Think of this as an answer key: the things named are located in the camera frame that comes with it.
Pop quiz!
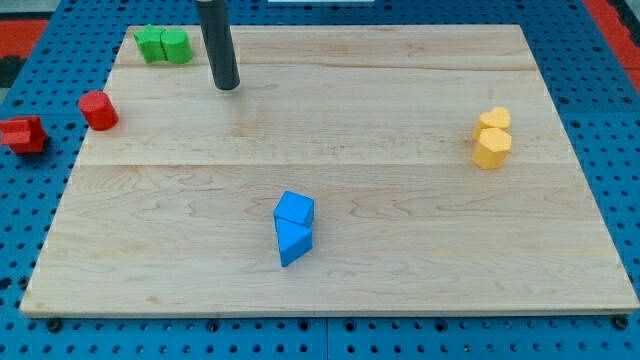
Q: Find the red star block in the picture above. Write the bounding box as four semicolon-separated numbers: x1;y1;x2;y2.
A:
1;116;48;154

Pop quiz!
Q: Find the blue triangular prism block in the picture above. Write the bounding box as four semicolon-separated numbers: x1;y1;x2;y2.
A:
275;219;313;267

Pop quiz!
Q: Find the yellow heart block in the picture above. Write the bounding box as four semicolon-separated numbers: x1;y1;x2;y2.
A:
472;107;511;141

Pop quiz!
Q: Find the light wooden board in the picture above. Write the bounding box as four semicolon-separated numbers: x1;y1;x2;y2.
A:
21;25;639;318

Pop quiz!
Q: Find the green cylinder block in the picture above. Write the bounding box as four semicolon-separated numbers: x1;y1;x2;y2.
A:
161;28;193;64

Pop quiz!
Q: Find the green star block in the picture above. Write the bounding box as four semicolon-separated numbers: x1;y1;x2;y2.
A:
134;24;167;64

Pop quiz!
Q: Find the yellow hexagon block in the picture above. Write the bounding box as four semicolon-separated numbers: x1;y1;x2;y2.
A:
471;128;512;170

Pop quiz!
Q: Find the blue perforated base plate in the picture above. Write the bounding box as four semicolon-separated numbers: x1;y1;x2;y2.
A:
0;0;640;360

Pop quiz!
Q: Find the blue cube block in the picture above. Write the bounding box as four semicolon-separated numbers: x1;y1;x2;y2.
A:
273;191;315;227

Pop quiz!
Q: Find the black cylindrical robot arm tip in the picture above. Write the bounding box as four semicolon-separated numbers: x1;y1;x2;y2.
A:
195;0;240;91

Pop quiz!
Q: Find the red cylinder block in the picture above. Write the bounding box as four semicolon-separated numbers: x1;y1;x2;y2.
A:
78;91;119;131

